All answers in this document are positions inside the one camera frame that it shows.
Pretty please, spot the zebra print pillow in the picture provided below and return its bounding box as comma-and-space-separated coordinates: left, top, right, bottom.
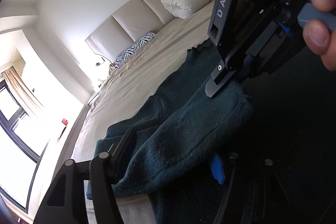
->
114, 31, 157, 68

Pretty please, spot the small red object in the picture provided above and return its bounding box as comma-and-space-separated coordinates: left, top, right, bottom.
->
62, 119, 68, 126

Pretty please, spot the beige padded headboard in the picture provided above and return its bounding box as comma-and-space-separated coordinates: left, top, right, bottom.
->
85, 0, 174, 63

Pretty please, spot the beige window curtain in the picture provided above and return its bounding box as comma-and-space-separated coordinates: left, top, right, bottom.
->
3, 67, 43, 113

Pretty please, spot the person's right hand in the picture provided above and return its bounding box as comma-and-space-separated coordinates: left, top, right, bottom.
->
302, 0, 336, 71

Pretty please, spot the dark teal knit sweater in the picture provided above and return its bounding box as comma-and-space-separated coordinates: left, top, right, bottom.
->
85, 39, 336, 224

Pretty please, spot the dark framed window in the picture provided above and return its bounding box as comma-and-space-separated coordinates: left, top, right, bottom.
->
1, 80, 48, 213

